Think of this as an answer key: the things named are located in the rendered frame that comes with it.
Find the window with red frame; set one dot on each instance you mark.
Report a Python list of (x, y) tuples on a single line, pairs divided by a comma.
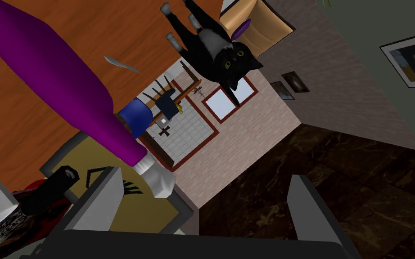
[(222, 104)]

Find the purple bottle with white cap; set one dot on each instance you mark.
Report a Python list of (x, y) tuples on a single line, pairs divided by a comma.
[(49, 72)]

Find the yellow book with grey border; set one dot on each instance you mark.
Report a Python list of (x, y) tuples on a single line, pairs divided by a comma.
[(146, 212)]

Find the silver knife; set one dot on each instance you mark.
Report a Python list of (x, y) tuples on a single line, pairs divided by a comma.
[(121, 65)]

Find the red round object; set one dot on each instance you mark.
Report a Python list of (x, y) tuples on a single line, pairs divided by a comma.
[(54, 216)]

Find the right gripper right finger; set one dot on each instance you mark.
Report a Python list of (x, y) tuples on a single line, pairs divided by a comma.
[(310, 216)]

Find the small dark framed picture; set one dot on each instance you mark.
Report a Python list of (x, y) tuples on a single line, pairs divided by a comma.
[(282, 90), (295, 82)]

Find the brown wooden table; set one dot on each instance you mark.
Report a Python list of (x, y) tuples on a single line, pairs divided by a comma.
[(139, 28)]

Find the purple cushion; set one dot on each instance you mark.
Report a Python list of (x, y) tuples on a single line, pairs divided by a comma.
[(240, 29)]

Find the black cylinder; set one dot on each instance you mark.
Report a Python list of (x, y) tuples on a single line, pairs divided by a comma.
[(47, 190)]

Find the blue mug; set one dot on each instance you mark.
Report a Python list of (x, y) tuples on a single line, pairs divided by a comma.
[(139, 117)]

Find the black and white cat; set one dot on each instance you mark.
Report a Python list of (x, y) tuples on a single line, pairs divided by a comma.
[(222, 64)]

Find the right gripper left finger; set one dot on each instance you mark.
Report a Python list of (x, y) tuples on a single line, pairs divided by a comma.
[(101, 205)]

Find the large framed picture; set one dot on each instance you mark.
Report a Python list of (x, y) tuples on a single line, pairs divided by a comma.
[(414, 59)]

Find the tan armchair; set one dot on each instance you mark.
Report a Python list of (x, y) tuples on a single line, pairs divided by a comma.
[(268, 28)]

